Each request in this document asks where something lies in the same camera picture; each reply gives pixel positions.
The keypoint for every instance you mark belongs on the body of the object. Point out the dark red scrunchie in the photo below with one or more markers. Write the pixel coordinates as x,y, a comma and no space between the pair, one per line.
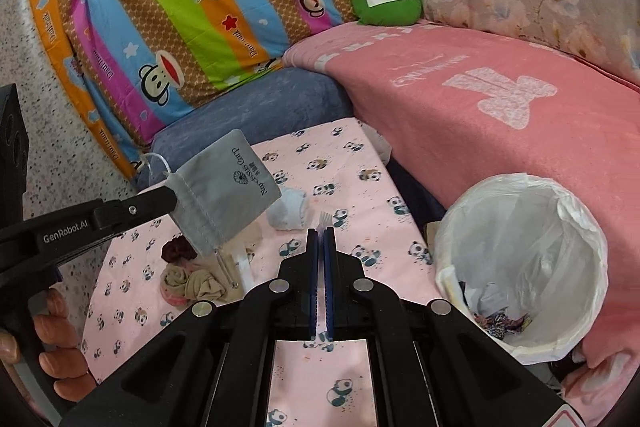
175,252

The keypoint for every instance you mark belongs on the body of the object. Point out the pink panda print cloth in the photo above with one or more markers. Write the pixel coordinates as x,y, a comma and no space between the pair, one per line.
330,167

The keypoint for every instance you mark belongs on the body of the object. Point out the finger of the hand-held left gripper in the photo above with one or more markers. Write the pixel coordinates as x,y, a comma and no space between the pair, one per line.
135,209

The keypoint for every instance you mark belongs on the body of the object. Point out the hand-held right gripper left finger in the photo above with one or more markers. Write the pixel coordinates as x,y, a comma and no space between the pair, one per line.
314,267

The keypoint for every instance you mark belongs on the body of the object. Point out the pink blanket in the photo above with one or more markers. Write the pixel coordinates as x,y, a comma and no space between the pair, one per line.
500,132

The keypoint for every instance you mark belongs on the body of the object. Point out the colourful striped monkey pillow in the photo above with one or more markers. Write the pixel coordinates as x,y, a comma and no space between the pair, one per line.
165,22

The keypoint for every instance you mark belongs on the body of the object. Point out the crumpled white paper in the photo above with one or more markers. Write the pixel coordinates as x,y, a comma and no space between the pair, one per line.
492,299

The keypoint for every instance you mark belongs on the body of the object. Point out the white plastic bin liner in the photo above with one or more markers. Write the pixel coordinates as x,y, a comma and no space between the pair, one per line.
545,247

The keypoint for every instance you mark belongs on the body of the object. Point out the blue-grey fleece blanket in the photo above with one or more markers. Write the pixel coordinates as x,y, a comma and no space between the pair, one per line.
260,107

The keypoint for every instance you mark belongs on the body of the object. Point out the colourful wrapper scraps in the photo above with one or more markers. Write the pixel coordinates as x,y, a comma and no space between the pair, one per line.
502,324

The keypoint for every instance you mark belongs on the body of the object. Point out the cream waste bin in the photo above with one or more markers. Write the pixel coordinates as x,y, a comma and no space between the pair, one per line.
445,277

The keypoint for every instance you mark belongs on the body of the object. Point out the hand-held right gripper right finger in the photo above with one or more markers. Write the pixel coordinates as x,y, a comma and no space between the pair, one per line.
329,267

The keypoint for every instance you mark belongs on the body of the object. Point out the person's left hand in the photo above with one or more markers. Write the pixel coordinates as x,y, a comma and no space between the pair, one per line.
60,342

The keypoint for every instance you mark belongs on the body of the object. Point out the light blue white sock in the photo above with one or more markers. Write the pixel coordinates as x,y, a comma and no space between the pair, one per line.
289,208

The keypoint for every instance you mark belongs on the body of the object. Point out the white plastic fork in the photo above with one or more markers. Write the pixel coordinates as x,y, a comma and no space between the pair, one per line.
324,219

